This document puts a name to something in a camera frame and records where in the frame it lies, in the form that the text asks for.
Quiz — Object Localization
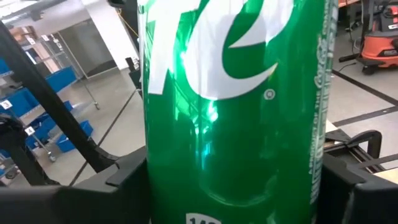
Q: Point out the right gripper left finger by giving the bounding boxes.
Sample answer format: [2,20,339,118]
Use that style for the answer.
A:
[0,146,153,224]

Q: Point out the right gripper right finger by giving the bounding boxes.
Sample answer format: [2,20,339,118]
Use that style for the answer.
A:
[317,152,398,224]

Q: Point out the green Sprite can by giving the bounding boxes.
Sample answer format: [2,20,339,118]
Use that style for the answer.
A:
[136,0,340,224]

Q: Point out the blue plastic bin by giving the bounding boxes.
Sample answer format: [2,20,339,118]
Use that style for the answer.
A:
[45,66,78,93]
[0,88,43,118]
[25,116,57,151]
[57,120,94,153]

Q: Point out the orange shop vacuum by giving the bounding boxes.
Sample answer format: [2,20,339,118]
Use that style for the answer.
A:
[338,0,398,75]

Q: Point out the black aluminium table frame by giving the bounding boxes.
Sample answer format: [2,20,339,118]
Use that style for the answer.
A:
[323,129,398,175]

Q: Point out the black cable conduit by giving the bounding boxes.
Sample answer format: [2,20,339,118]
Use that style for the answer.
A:
[0,20,121,187]

